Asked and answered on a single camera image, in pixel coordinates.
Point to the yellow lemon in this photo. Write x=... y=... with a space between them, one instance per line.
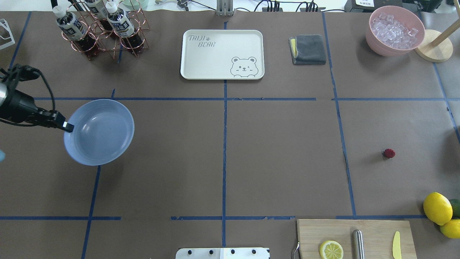
x=451 y=229
x=438 y=208

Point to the steel knife handle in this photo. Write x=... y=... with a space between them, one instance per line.
x=359 y=251

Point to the blue plastic plate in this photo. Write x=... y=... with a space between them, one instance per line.
x=103 y=130

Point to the copper wire bottle rack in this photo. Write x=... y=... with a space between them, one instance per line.
x=107 y=41

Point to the grey folded cloth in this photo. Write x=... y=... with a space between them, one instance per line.
x=307 y=50

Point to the yellow plastic knife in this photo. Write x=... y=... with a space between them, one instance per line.
x=396 y=246

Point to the round wooden stand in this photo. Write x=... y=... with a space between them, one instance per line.
x=436 y=46

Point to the pink bowl of ice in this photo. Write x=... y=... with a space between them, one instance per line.
x=394 y=31

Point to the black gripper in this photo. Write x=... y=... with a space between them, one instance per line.
x=19 y=105

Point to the red strawberry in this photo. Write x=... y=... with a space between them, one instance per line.
x=389 y=153

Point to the green lime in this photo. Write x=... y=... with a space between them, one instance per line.
x=455 y=204

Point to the white wire stand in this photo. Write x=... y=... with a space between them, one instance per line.
x=6 y=35

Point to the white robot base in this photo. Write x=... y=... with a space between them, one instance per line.
x=224 y=253

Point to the tea bottle white cap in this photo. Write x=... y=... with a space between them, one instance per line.
x=99 y=11
x=124 y=28
x=75 y=31

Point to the cream bear tray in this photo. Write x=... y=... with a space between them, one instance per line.
x=222 y=54

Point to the lemon half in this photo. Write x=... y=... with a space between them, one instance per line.
x=331 y=250

